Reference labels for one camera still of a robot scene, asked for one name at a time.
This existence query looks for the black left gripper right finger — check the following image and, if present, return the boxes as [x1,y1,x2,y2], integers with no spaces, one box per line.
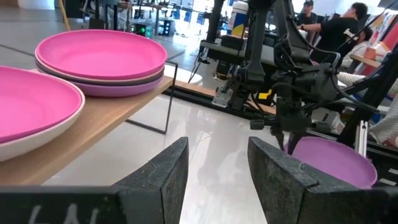
[248,136,398,224]

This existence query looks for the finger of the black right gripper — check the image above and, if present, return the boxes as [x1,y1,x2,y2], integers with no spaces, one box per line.
[287,130,307,156]
[271,128,285,150]

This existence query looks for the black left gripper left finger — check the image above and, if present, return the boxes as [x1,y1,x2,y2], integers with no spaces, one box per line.
[0,136,190,224]

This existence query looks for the purple plastic plate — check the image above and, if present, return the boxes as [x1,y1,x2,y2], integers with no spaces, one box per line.
[284,136,378,190]

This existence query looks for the beige plastic plate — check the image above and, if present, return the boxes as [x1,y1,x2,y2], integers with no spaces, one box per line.
[0,93,86,162]

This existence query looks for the magenta plastic plate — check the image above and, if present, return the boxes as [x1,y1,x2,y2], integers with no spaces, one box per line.
[35,29,168,81]
[0,65,83,144]

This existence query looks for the dark grey plastic plate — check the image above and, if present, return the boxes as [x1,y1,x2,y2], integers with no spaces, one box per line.
[35,58,165,87]

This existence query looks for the wooden shelf black metal legs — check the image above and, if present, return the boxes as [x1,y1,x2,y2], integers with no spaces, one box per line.
[0,60,178,187]

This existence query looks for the person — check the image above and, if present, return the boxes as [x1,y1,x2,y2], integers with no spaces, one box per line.
[340,27,374,68]
[295,0,315,26]
[337,72,398,149]
[297,2,369,63]

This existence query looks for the silver aluminium bar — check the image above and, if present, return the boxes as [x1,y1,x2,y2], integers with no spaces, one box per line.
[354,119,369,157]

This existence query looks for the white blue canister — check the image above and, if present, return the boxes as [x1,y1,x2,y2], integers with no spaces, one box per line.
[226,1,249,37]

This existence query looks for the white round bin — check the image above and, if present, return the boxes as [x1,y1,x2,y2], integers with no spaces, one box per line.
[164,63,203,86]

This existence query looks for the black device green lights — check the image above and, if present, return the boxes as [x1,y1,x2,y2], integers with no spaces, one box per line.
[135,23,153,39]

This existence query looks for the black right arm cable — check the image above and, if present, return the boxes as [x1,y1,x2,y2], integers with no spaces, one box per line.
[329,49,380,113]

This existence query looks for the silver metal bracket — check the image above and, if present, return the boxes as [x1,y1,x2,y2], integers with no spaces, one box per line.
[212,86,233,108]

